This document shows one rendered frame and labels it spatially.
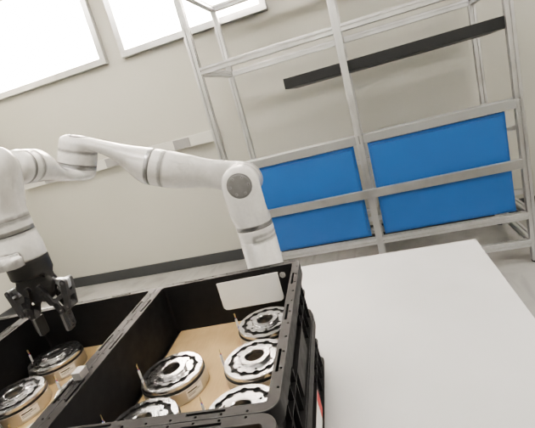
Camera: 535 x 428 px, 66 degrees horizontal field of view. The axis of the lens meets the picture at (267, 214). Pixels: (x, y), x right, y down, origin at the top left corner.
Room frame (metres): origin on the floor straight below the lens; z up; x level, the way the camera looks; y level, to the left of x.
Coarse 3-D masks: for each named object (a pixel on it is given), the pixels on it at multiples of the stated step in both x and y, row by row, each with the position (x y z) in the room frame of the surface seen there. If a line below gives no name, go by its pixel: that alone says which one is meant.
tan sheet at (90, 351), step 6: (84, 348) 0.83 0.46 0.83; (90, 348) 0.82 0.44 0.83; (96, 348) 0.81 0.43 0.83; (90, 354) 0.79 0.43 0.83; (66, 378) 0.72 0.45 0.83; (54, 384) 0.71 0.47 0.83; (60, 384) 0.71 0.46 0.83; (54, 390) 0.69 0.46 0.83; (54, 396) 0.67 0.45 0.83; (30, 420) 0.62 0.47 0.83; (18, 426) 0.61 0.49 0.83; (24, 426) 0.60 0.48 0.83
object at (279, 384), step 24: (288, 264) 0.74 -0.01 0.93; (168, 288) 0.79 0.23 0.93; (288, 288) 0.63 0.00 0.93; (144, 312) 0.70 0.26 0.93; (288, 312) 0.55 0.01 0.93; (120, 336) 0.63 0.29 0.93; (288, 336) 0.49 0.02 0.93; (96, 360) 0.56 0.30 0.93; (288, 360) 0.45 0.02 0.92; (288, 384) 0.42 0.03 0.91; (216, 408) 0.39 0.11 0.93; (240, 408) 0.38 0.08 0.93; (264, 408) 0.37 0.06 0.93
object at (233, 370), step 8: (248, 344) 0.61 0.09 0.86; (256, 344) 0.61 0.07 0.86; (264, 344) 0.61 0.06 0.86; (272, 344) 0.60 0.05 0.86; (232, 352) 0.60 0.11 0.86; (240, 352) 0.59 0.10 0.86; (272, 352) 0.57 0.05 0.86; (232, 360) 0.58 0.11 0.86; (272, 360) 0.55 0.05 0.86; (224, 368) 0.56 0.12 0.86; (232, 368) 0.56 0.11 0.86; (240, 368) 0.55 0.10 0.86; (248, 368) 0.55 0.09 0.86; (256, 368) 0.54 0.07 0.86; (264, 368) 0.54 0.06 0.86; (272, 368) 0.53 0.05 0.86; (232, 376) 0.54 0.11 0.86; (240, 376) 0.53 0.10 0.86; (248, 376) 0.53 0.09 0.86; (256, 376) 0.52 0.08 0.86; (264, 376) 0.52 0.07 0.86
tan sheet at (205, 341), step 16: (192, 336) 0.75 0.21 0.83; (208, 336) 0.73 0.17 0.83; (224, 336) 0.72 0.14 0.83; (176, 352) 0.71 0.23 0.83; (208, 352) 0.68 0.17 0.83; (224, 352) 0.66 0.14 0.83; (208, 368) 0.63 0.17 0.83; (208, 384) 0.58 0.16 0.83; (224, 384) 0.57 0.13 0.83; (144, 400) 0.59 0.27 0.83; (192, 400) 0.55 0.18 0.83; (208, 400) 0.54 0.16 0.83
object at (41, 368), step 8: (64, 344) 0.81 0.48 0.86; (72, 344) 0.80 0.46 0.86; (80, 344) 0.79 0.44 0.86; (72, 352) 0.76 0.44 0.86; (32, 360) 0.77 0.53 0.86; (40, 360) 0.76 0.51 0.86; (56, 360) 0.74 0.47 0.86; (64, 360) 0.73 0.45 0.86; (32, 368) 0.74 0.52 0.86; (40, 368) 0.74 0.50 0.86; (48, 368) 0.72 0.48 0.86; (56, 368) 0.72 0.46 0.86
